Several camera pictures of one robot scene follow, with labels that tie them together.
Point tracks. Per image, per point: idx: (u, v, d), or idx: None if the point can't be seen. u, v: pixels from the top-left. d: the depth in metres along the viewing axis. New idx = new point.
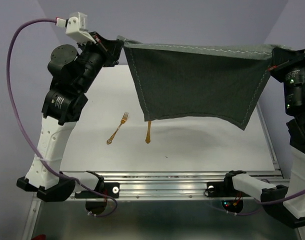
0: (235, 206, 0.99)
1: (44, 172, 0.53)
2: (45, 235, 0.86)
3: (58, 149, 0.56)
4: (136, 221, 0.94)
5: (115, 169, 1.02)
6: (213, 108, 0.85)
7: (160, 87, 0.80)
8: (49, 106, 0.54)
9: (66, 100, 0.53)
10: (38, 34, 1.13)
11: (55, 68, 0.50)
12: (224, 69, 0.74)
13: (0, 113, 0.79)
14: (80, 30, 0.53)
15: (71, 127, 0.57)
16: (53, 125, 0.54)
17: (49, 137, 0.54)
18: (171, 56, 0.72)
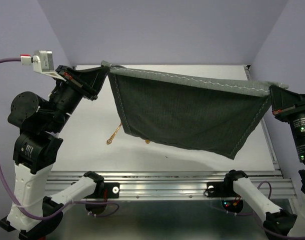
0: (235, 206, 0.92)
1: (24, 217, 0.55)
2: (45, 235, 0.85)
3: (36, 193, 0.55)
4: (135, 221, 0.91)
5: (114, 170, 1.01)
6: (201, 142, 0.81)
7: (144, 114, 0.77)
8: (20, 153, 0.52)
9: (36, 148, 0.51)
10: (42, 26, 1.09)
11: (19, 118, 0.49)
12: (218, 104, 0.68)
13: (0, 109, 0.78)
14: (43, 70, 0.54)
15: (45, 171, 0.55)
16: (25, 172, 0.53)
17: (23, 185, 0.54)
18: (162, 85, 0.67)
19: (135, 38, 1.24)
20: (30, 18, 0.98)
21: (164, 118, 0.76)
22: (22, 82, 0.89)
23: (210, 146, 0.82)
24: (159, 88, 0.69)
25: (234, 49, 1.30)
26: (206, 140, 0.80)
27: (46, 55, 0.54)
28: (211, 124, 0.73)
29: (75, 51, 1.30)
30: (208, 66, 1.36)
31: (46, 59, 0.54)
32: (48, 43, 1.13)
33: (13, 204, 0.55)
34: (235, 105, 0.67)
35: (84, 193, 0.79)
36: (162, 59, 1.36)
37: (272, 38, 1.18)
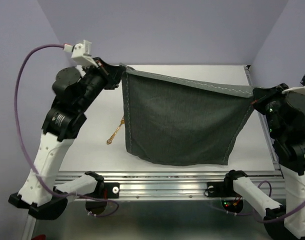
0: (235, 206, 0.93)
1: (39, 188, 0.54)
2: (45, 235, 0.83)
3: (55, 164, 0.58)
4: (135, 221, 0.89)
5: (113, 170, 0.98)
6: (196, 145, 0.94)
7: (149, 118, 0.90)
8: (50, 123, 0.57)
9: (66, 118, 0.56)
10: (41, 25, 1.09)
11: (59, 88, 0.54)
12: (211, 104, 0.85)
13: (4, 108, 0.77)
14: (84, 55, 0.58)
15: (68, 144, 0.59)
16: (51, 141, 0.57)
17: (46, 153, 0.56)
18: (169, 87, 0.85)
19: (136, 38, 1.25)
20: (28, 16, 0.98)
21: (165, 128, 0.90)
22: (23, 81, 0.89)
23: (204, 154, 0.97)
24: (164, 89, 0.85)
25: (234, 50, 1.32)
26: (201, 146, 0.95)
27: (88, 44, 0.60)
28: (206, 125, 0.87)
29: None
30: (208, 66, 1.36)
31: (87, 46, 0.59)
32: (47, 42, 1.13)
33: (31, 172, 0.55)
34: (225, 107, 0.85)
35: (86, 190, 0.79)
36: (162, 60, 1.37)
37: (272, 39, 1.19)
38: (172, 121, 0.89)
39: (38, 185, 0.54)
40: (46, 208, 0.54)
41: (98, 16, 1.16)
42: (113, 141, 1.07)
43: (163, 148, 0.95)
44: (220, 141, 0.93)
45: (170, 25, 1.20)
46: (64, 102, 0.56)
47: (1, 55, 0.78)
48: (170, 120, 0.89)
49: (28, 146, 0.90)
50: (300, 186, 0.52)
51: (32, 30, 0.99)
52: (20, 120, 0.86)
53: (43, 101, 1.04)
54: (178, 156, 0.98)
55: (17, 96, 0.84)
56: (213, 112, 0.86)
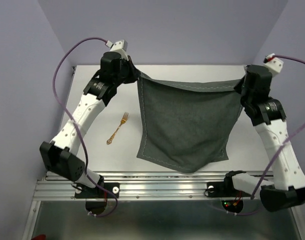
0: (235, 206, 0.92)
1: (73, 136, 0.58)
2: (45, 235, 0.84)
3: (87, 123, 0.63)
4: (134, 221, 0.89)
5: (114, 170, 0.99)
6: (207, 148, 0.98)
7: (162, 121, 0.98)
8: (91, 87, 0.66)
9: (105, 86, 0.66)
10: (43, 26, 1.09)
11: (105, 62, 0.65)
12: (211, 104, 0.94)
13: (5, 109, 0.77)
14: (122, 48, 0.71)
15: (101, 108, 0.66)
16: (90, 99, 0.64)
17: (85, 108, 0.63)
18: (173, 91, 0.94)
19: (136, 38, 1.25)
20: (30, 17, 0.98)
21: (171, 123, 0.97)
22: (23, 81, 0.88)
23: (211, 148, 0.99)
24: (169, 93, 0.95)
25: (234, 50, 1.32)
26: (208, 140, 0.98)
27: (126, 42, 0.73)
28: (211, 123, 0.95)
29: (76, 50, 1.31)
30: (208, 66, 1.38)
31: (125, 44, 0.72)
32: (49, 43, 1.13)
33: (69, 121, 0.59)
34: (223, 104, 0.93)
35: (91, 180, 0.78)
36: (162, 60, 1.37)
37: (273, 39, 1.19)
38: (181, 121, 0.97)
39: (73, 132, 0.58)
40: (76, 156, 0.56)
41: (100, 16, 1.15)
42: (113, 141, 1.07)
43: (173, 145, 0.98)
44: (224, 134, 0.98)
45: (171, 26, 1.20)
46: (105, 73, 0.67)
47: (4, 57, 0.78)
48: (179, 120, 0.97)
49: (29, 147, 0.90)
50: (272, 134, 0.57)
51: (34, 32, 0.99)
52: (20, 121, 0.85)
53: (44, 102, 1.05)
54: (189, 154, 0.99)
55: (18, 97, 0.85)
56: (211, 104, 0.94)
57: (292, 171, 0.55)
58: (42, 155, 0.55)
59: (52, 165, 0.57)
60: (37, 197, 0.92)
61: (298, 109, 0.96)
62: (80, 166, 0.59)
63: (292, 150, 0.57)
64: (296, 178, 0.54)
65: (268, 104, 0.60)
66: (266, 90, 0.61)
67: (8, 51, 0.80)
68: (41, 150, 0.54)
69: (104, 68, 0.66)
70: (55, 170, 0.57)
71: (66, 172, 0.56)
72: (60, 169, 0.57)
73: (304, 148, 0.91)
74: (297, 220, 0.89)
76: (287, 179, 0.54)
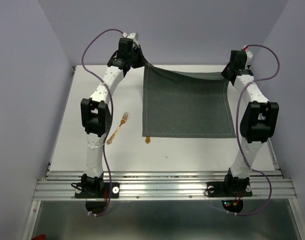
0: (235, 206, 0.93)
1: (105, 93, 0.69)
2: (45, 235, 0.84)
3: (113, 86, 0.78)
4: (134, 222, 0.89)
5: (113, 171, 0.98)
6: (206, 126, 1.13)
7: (161, 102, 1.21)
8: (112, 61, 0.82)
9: (122, 61, 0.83)
10: (43, 27, 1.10)
11: (123, 42, 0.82)
12: (200, 87, 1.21)
13: (6, 110, 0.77)
14: (134, 37, 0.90)
15: (120, 78, 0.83)
16: (114, 69, 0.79)
17: (111, 75, 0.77)
18: (172, 76, 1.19)
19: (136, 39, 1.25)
20: (31, 18, 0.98)
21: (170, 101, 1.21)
22: (23, 81, 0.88)
23: (213, 123, 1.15)
24: (167, 78, 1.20)
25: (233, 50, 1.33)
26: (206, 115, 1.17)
27: (137, 35, 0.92)
28: (201, 102, 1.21)
29: (76, 51, 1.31)
30: (208, 66, 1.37)
31: (137, 35, 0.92)
32: (49, 43, 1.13)
33: (101, 84, 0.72)
34: (209, 86, 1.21)
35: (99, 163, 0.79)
36: (161, 60, 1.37)
37: (273, 40, 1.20)
38: (177, 100, 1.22)
39: (105, 92, 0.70)
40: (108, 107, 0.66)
41: (100, 16, 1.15)
42: (113, 141, 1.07)
43: (177, 121, 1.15)
44: (218, 111, 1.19)
45: (171, 26, 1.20)
46: (122, 52, 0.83)
47: (5, 58, 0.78)
48: (175, 100, 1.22)
49: (29, 147, 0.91)
50: (242, 80, 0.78)
51: (34, 32, 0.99)
52: (21, 121, 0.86)
53: (45, 101, 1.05)
54: (194, 129, 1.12)
55: (19, 96, 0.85)
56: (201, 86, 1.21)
57: (257, 95, 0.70)
58: (81, 110, 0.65)
59: (89, 118, 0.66)
60: (37, 196, 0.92)
61: (298, 109, 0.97)
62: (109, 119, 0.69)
63: (256, 85, 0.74)
64: (260, 98, 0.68)
65: (242, 70, 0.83)
66: (242, 64, 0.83)
67: (9, 51, 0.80)
68: (82, 105, 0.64)
69: (121, 48, 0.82)
70: (90, 123, 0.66)
71: (99, 122, 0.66)
72: (95, 122, 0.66)
73: (303, 147, 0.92)
74: (297, 219, 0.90)
76: (252, 99, 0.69)
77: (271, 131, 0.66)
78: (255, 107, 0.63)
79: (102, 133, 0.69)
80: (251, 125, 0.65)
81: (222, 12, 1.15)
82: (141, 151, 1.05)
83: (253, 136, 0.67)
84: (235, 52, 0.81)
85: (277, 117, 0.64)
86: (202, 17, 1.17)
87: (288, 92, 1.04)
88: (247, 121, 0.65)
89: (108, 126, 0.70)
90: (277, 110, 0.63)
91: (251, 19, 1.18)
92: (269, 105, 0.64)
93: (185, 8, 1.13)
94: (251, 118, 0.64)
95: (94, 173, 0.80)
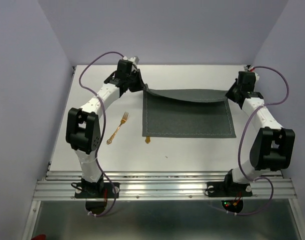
0: (235, 206, 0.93)
1: (97, 106, 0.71)
2: (45, 235, 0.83)
3: (108, 100, 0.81)
4: (134, 221, 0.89)
5: (113, 170, 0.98)
6: (208, 127, 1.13)
7: (162, 105, 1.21)
8: (110, 80, 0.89)
9: (120, 81, 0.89)
10: (43, 26, 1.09)
11: (122, 64, 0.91)
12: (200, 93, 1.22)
13: (5, 108, 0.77)
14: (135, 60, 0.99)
15: (115, 96, 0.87)
16: (110, 86, 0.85)
17: (106, 91, 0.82)
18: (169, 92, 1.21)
19: (136, 38, 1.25)
20: (30, 17, 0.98)
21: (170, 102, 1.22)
22: (23, 81, 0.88)
23: (214, 123, 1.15)
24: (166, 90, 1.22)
25: (233, 50, 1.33)
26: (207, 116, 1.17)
27: (137, 58, 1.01)
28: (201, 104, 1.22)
29: (76, 51, 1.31)
30: (207, 67, 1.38)
31: (137, 59, 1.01)
32: (48, 42, 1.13)
33: (95, 98, 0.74)
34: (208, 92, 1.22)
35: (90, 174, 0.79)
36: (161, 60, 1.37)
37: (274, 39, 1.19)
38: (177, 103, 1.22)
39: (97, 104, 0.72)
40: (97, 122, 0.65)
41: (99, 16, 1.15)
42: (113, 141, 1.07)
43: (178, 121, 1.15)
44: (219, 112, 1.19)
45: (171, 25, 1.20)
46: (122, 74, 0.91)
47: (5, 57, 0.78)
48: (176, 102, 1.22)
49: (29, 147, 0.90)
50: (252, 102, 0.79)
51: (34, 31, 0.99)
52: (21, 121, 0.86)
53: (44, 101, 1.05)
54: (195, 130, 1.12)
55: (18, 96, 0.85)
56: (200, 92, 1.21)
57: (269, 120, 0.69)
58: (68, 120, 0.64)
59: (74, 132, 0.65)
60: (37, 196, 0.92)
61: (298, 109, 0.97)
62: (97, 137, 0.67)
63: (268, 110, 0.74)
64: (273, 124, 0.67)
65: (250, 93, 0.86)
66: (251, 86, 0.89)
67: (9, 50, 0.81)
68: (69, 114, 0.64)
69: (120, 68, 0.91)
70: (75, 136, 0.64)
71: (85, 138, 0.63)
72: (80, 137, 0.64)
73: (303, 147, 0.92)
74: (297, 219, 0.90)
76: (265, 124, 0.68)
77: (286, 161, 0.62)
78: (267, 133, 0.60)
79: (88, 152, 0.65)
80: (264, 154, 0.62)
81: (223, 11, 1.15)
82: (141, 151, 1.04)
83: (266, 166, 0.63)
84: (242, 74, 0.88)
85: (292, 145, 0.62)
86: (202, 16, 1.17)
87: (288, 91, 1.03)
88: (260, 149, 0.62)
89: (95, 146, 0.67)
90: (293, 138, 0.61)
91: (252, 18, 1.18)
92: (284, 133, 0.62)
93: (185, 7, 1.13)
94: (263, 145, 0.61)
95: (93, 178, 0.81)
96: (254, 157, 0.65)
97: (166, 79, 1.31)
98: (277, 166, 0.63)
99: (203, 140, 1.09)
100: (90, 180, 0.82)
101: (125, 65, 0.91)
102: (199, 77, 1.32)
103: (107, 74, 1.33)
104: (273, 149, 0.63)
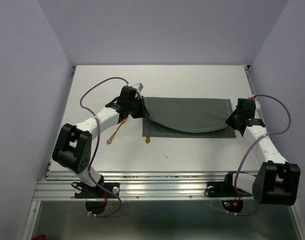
0: (235, 206, 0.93)
1: (93, 126, 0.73)
2: (45, 235, 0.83)
3: (105, 124, 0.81)
4: (134, 221, 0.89)
5: (113, 170, 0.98)
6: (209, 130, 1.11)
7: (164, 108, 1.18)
8: (111, 105, 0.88)
9: (120, 107, 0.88)
10: (43, 26, 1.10)
11: (125, 90, 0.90)
12: (202, 104, 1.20)
13: (5, 108, 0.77)
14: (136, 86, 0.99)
15: (113, 123, 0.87)
16: (110, 111, 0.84)
17: (106, 114, 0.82)
18: (172, 106, 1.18)
19: (136, 38, 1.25)
20: (30, 18, 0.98)
21: (172, 102, 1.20)
22: (23, 81, 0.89)
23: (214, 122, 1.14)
24: (169, 103, 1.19)
25: (233, 50, 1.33)
26: (208, 114, 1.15)
27: (141, 86, 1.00)
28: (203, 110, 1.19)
29: (75, 51, 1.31)
30: (207, 67, 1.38)
31: (140, 86, 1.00)
32: (48, 43, 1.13)
33: (91, 118, 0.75)
34: (211, 103, 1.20)
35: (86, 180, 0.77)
36: (161, 60, 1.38)
37: (274, 40, 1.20)
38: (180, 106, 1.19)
39: (93, 124, 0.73)
40: (89, 141, 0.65)
41: (99, 16, 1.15)
42: (113, 141, 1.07)
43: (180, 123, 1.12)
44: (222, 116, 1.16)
45: (171, 24, 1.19)
46: (124, 100, 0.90)
47: (6, 58, 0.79)
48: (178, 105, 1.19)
49: (29, 148, 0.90)
50: (253, 131, 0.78)
51: (34, 32, 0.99)
52: (21, 121, 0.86)
53: (44, 102, 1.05)
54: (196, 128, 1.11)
55: (18, 96, 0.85)
56: (202, 104, 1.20)
57: (272, 153, 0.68)
58: (61, 135, 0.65)
59: (63, 149, 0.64)
60: (37, 197, 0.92)
61: (298, 109, 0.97)
62: (86, 158, 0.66)
63: (270, 140, 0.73)
64: (277, 157, 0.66)
65: (251, 120, 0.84)
66: (251, 112, 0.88)
67: (9, 50, 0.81)
68: (62, 130, 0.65)
69: (123, 95, 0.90)
70: (63, 154, 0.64)
71: (73, 157, 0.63)
72: (68, 155, 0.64)
73: (303, 147, 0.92)
74: (297, 219, 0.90)
76: (268, 158, 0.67)
77: (292, 198, 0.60)
78: (271, 170, 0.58)
79: (77, 171, 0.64)
80: (268, 190, 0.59)
81: (223, 11, 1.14)
82: (141, 151, 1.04)
83: (269, 202, 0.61)
84: (242, 102, 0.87)
85: (298, 182, 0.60)
86: (202, 17, 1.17)
87: (289, 92, 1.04)
88: (263, 185, 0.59)
89: (83, 167, 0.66)
90: (298, 174, 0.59)
91: (252, 18, 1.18)
92: (289, 169, 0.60)
93: (185, 8, 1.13)
94: (267, 182, 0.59)
95: (90, 184, 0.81)
96: (256, 189, 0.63)
97: (166, 79, 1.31)
98: (282, 203, 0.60)
99: (202, 140, 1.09)
100: (90, 184, 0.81)
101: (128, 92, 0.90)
102: (199, 78, 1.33)
103: (107, 74, 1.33)
104: (277, 184, 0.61)
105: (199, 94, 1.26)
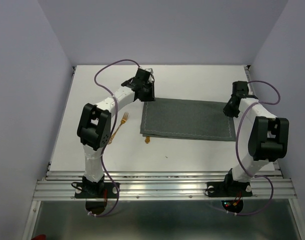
0: (235, 206, 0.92)
1: (112, 105, 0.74)
2: (45, 235, 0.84)
3: (121, 103, 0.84)
4: (134, 221, 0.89)
5: (114, 170, 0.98)
6: (209, 134, 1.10)
7: (165, 111, 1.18)
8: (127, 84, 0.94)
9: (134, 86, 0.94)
10: (43, 28, 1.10)
11: (140, 71, 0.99)
12: (204, 107, 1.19)
13: (6, 110, 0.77)
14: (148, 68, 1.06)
15: (127, 102, 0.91)
16: (127, 90, 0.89)
17: (122, 93, 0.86)
18: (173, 109, 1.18)
19: (136, 39, 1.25)
20: (30, 20, 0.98)
21: (173, 106, 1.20)
22: (23, 82, 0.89)
23: (215, 124, 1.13)
24: (169, 106, 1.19)
25: (233, 50, 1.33)
26: (209, 118, 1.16)
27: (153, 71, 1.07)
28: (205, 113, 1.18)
29: (76, 51, 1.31)
30: (207, 67, 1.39)
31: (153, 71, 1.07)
32: (48, 44, 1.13)
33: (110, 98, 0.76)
34: (212, 106, 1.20)
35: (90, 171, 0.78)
36: (161, 60, 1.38)
37: (273, 40, 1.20)
38: (181, 109, 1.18)
39: (111, 103, 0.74)
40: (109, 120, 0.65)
41: (99, 17, 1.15)
42: (113, 141, 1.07)
43: (180, 127, 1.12)
44: (223, 119, 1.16)
45: (171, 25, 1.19)
46: (140, 80, 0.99)
47: (6, 61, 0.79)
48: (180, 108, 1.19)
49: (29, 148, 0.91)
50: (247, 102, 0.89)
51: (34, 34, 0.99)
52: (22, 122, 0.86)
53: (44, 102, 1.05)
54: (195, 131, 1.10)
55: (18, 98, 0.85)
56: (203, 107, 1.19)
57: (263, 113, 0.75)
58: (82, 114, 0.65)
59: (86, 126, 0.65)
60: (37, 197, 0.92)
61: (298, 109, 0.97)
62: (107, 135, 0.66)
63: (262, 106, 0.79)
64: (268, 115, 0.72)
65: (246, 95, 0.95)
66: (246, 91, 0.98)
67: (9, 53, 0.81)
68: (84, 110, 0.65)
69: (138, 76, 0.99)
70: (86, 131, 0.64)
71: (95, 133, 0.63)
72: (90, 131, 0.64)
73: (303, 147, 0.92)
74: (297, 219, 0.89)
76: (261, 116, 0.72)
77: (283, 149, 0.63)
78: (262, 121, 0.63)
79: (96, 148, 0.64)
80: (261, 142, 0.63)
81: (223, 11, 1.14)
82: (141, 152, 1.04)
83: (263, 155, 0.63)
84: (236, 84, 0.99)
85: (287, 133, 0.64)
86: (202, 18, 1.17)
87: (289, 92, 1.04)
88: (256, 138, 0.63)
89: (104, 143, 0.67)
90: (287, 125, 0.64)
91: (252, 19, 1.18)
92: (279, 122, 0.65)
93: (184, 9, 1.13)
94: (258, 132, 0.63)
95: (95, 177, 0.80)
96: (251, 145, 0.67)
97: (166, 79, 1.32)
98: (276, 155, 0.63)
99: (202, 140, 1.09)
100: (94, 180, 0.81)
101: (143, 73, 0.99)
102: (199, 78, 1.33)
103: (107, 74, 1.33)
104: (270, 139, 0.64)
105: (199, 94, 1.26)
